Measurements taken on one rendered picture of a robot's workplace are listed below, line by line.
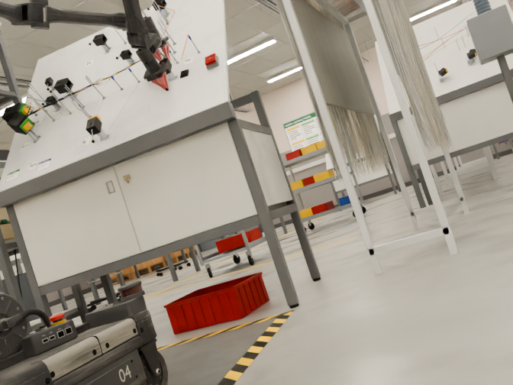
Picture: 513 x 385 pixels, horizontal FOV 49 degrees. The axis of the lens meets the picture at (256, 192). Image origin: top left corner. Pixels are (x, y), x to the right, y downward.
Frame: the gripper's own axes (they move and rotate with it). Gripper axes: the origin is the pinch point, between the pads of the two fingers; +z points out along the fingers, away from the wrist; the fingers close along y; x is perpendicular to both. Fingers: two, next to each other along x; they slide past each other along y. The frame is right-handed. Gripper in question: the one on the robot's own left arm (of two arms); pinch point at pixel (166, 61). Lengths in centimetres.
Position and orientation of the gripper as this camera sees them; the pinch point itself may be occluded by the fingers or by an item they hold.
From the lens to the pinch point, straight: 258.3
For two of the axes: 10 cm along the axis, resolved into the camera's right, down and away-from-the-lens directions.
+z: 4.0, 8.3, 3.9
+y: -9.1, 2.9, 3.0
